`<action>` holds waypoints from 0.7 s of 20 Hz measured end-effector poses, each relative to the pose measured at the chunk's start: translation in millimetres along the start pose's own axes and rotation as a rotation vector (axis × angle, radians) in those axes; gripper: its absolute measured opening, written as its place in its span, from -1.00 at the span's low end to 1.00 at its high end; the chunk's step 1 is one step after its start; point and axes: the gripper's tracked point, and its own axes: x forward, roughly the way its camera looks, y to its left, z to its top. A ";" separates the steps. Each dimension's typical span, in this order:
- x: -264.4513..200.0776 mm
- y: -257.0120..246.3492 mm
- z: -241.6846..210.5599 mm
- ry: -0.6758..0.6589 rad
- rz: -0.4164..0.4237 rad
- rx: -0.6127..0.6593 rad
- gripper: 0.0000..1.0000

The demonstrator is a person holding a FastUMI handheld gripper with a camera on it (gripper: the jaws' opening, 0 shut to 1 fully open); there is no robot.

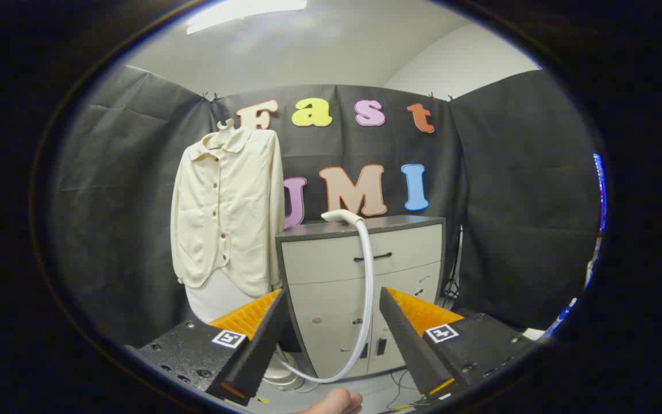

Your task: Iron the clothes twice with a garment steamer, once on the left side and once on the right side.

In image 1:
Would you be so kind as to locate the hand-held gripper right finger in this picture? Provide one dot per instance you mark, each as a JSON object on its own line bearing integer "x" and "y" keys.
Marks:
{"x": 408, "y": 345}

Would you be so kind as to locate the white hanging pad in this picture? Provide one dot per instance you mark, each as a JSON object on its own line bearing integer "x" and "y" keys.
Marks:
{"x": 216, "y": 302}

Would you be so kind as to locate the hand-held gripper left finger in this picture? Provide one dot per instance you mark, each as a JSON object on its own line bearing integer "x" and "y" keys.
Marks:
{"x": 262, "y": 345}

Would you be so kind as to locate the white garment steamer base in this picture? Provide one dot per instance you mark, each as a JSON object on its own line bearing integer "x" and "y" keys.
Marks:
{"x": 282, "y": 379}

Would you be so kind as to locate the cream clothes hanger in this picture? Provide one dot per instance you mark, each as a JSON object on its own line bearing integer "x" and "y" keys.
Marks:
{"x": 226, "y": 124}

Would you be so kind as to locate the lit screen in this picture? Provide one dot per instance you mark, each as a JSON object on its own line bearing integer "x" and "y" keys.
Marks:
{"x": 600, "y": 190}

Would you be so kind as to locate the cream button shirt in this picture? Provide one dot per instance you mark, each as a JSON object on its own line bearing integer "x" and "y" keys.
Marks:
{"x": 239, "y": 207}

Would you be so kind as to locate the ceiling light panel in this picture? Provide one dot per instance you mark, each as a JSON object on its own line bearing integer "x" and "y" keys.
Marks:
{"x": 239, "y": 11}

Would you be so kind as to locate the black stand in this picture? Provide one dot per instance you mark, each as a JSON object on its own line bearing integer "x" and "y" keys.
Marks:
{"x": 450, "y": 284}

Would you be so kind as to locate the grey cabinet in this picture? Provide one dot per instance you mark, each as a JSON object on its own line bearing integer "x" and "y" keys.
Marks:
{"x": 319, "y": 259}

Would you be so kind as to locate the black backdrop cloth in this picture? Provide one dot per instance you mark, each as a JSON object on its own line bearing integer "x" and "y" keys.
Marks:
{"x": 124, "y": 201}

